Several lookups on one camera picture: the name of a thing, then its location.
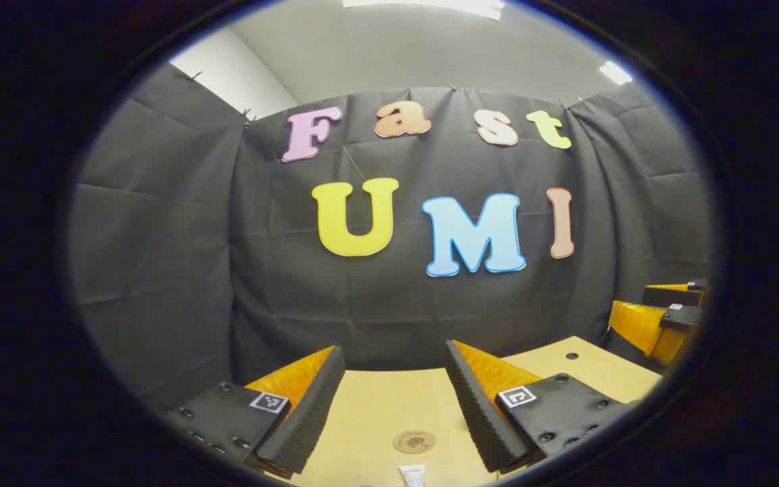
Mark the light wooden desktop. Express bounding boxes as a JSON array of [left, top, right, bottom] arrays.
[[288, 335, 664, 487]]

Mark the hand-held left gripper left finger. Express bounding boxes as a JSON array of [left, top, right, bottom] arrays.
[[163, 345, 346, 481]]

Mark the ceiling light panel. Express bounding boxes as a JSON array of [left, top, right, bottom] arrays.
[[598, 61, 634, 85], [342, 0, 505, 21]]

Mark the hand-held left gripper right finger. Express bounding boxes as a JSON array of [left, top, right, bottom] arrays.
[[445, 340, 640, 474]]

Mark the round cork coaster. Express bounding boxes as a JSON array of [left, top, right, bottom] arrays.
[[392, 430, 437, 455]]

